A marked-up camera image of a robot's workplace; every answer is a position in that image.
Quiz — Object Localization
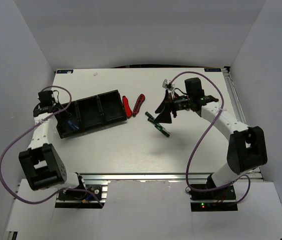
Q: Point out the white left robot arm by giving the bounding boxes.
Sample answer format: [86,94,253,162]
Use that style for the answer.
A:
[18,90,87,200]

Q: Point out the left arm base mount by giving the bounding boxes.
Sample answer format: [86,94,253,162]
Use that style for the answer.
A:
[57,184,108,204]

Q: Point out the aluminium front rail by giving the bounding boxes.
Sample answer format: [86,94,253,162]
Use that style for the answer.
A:
[80,172,214,181]

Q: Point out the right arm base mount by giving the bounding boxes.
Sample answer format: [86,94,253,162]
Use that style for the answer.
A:
[185,185,238,212]

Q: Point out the blue label right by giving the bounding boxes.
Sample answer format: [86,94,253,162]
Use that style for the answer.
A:
[204,67,222,73]

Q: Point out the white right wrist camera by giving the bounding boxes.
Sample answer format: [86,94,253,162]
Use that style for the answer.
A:
[162,79,175,95]

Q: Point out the aluminium rail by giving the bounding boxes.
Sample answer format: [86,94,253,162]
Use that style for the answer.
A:
[222,67,268,176]
[80,172,214,181]

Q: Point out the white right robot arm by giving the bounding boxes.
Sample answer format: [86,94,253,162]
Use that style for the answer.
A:
[154,77,268,200]

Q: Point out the green black precision screwdriver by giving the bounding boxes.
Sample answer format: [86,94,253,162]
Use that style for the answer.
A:
[148,118,162,129]
[145,111,155,121]
[155,124,170,138]

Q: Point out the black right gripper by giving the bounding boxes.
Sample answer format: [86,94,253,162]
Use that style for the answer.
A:
[154,90,193,124]

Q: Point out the blue red screwdriver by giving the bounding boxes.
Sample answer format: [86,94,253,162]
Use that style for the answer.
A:
[67,119,80,130]

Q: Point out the blue label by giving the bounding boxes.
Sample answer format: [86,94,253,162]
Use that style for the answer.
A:
[56,69,73,74]
[204,67,222,73]

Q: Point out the blue label left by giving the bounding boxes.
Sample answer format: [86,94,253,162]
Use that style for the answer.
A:
[56,69,73,74]

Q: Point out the red black utility knife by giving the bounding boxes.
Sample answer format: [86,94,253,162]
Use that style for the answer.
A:
[122,95,133,119]

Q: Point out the aluminium right side rail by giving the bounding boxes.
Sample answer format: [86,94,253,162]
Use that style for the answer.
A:
[222,67,268,176]

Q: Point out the black three-compartment tray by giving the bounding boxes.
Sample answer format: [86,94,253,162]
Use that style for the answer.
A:
[56,90,127,139]

